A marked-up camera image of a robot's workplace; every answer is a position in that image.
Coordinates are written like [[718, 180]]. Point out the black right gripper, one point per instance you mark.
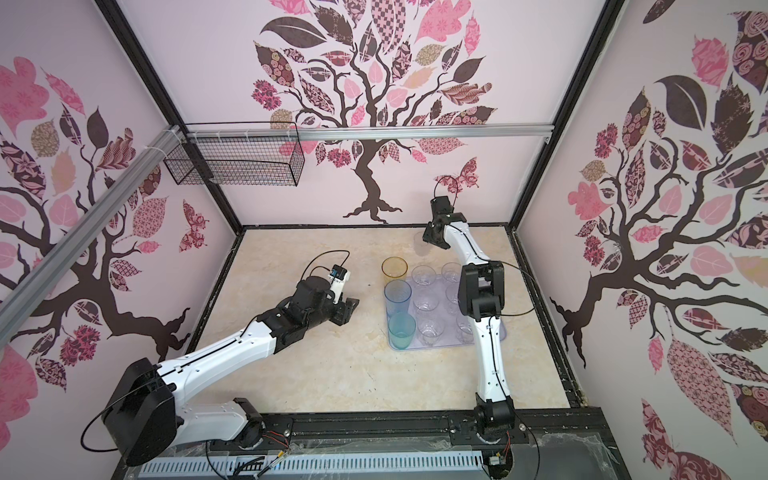
[[428, 234]]

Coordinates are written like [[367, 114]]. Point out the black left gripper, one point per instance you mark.
[[345, 310]]

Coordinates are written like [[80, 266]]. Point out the frosted dimpled clear cup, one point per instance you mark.
[[420, 246]]

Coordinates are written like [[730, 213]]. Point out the clear faceted glass tumbler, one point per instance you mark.
[[451, 272]]

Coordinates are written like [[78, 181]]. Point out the clear glass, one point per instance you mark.
[[430, 330], [425, 301], [423, 276]]

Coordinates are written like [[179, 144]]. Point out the amber plastic cup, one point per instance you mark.
[[394, 268]]

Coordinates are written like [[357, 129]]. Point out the blue ribbed plastic cup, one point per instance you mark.
[[397, 294]]

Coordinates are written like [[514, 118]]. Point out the teal dimpled plastic cup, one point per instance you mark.
[[401, 330]]

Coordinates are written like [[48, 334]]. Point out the clear cup back row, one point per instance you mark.
[[464, 330]]

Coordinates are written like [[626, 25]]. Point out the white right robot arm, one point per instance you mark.
[[481, 299]]

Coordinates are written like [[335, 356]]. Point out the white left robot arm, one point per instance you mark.
[[150, 410]]

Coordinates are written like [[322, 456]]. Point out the aluminium rail back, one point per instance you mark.
[[372, 132]]

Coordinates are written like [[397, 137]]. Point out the aluminium rail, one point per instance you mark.
[[372, 132], [24, 299]]

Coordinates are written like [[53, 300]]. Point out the black wire mesh basket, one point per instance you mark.
[[260, 153]]

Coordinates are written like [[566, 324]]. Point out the white perforated cable duct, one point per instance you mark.
[[380, 465]]

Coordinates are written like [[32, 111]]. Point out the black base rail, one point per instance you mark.
[[458, 427]]

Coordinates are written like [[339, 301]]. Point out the black corner frame post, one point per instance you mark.
[[606, 22]]

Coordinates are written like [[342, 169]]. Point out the aluminium rail left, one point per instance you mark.
[[24, 299]]

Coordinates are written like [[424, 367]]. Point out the black left corner post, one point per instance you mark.
[[126, 37]]

